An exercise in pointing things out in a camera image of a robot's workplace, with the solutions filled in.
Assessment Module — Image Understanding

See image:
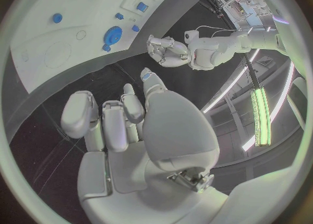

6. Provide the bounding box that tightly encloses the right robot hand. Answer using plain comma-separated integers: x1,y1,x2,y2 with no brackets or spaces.
60,67,229,224

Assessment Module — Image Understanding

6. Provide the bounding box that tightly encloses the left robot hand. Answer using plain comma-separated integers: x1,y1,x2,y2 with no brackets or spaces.
146,34,190,68

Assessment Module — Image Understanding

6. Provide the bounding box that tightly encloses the white task board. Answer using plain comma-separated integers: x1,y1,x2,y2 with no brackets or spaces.
9,0,208,95

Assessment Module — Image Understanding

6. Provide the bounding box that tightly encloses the blue gear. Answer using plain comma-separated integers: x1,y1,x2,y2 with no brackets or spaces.
103,26,124,48

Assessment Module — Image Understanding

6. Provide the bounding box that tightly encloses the black lamp pole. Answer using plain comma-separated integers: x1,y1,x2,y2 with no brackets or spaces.
240,52,262,90

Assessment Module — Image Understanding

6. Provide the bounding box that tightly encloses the glowing light bar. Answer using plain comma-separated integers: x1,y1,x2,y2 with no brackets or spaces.
249,87,272,147

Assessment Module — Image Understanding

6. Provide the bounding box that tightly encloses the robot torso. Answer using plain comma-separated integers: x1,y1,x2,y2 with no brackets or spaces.
270,6,309,81

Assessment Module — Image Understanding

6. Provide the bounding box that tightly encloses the white cable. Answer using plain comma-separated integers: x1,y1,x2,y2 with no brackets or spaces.
211,30,234,38
194,25,237,32

